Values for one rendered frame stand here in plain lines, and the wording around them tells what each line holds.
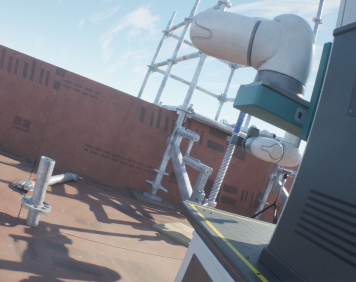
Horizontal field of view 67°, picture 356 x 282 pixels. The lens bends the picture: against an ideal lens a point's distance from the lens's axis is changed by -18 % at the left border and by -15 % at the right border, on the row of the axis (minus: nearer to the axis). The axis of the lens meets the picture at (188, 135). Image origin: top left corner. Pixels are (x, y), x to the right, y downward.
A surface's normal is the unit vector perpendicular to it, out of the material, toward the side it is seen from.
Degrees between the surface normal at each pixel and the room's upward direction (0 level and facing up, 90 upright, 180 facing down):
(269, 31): 84
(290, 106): 90
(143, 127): 90
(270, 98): 90
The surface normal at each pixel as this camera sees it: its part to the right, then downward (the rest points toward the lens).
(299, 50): 0.12, 0.02
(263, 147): -0.79, -0.25
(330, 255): -0.91, -0.34
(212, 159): 0.40, 0.12
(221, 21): -0.31, -0.25
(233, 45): -0.41, 0.53
